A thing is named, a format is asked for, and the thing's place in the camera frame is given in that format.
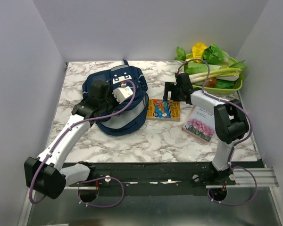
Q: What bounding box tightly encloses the yellow orange paperback book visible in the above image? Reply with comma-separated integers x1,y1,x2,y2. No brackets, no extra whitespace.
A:
146,99,181,121

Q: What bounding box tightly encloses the navy blue student backpack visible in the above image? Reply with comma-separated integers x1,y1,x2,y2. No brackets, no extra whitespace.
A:
82,60,149,137

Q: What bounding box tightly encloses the white flower cover book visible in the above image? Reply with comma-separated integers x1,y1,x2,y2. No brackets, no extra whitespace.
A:
182,106,215,144

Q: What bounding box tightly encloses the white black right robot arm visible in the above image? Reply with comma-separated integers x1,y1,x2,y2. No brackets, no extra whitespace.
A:
163,73,250,185

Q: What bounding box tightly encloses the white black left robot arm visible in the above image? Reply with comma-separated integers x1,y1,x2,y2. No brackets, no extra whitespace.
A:
24,81,120,204

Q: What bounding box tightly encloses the green vegetable tray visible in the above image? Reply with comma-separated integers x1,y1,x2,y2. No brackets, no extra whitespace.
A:
183,54,247,94

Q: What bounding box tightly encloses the brown toy mushroom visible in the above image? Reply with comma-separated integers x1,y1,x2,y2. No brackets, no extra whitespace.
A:
205,77,217,88

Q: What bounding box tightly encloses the yellow toy flower vegetable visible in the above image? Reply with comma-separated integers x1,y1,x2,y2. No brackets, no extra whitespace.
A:
192,43,208,59

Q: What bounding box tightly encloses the green toy lettuce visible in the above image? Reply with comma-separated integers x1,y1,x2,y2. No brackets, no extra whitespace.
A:
202,44,230,65

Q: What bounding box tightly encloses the toy celery stalk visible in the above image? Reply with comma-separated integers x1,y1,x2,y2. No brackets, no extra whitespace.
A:
189,67,242,83

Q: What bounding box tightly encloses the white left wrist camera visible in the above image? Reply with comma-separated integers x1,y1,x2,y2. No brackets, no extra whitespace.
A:
113,81,134,104

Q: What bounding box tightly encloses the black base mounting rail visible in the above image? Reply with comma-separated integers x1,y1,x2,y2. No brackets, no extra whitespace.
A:
69,162,253,200

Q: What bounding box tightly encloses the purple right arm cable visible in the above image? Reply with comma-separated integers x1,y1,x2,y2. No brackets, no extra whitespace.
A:
175,58,258,206

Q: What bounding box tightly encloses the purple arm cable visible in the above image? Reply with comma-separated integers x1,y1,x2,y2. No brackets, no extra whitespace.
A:
29,80,137,208
175,58,258,206

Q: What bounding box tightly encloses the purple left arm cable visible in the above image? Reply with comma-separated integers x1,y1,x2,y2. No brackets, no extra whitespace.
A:
29,80,137,208

